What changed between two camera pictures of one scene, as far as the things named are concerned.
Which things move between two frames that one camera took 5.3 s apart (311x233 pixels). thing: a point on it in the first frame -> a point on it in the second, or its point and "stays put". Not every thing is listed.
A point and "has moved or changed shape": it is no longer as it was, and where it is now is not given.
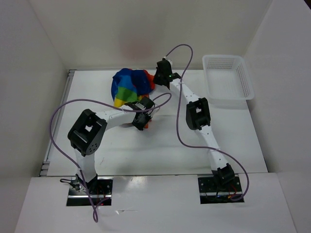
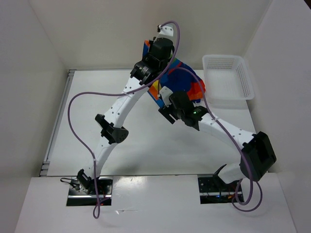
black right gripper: [156, 81] -> [166, 110]
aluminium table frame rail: [43, 170] stays put
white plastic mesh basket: [227, 80] stays put
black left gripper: [148, 116] -> [154, 39]
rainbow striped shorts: [129, 86] has moved or changed shape
